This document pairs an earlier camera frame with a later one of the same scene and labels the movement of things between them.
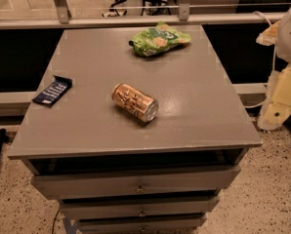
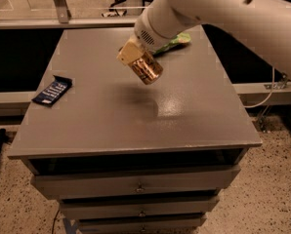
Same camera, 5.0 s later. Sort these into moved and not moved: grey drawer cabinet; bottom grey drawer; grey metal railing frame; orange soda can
Moved: orange soda can
Not moved: bottom grey drawer; grey metal railing frame; grey drawer cabinet
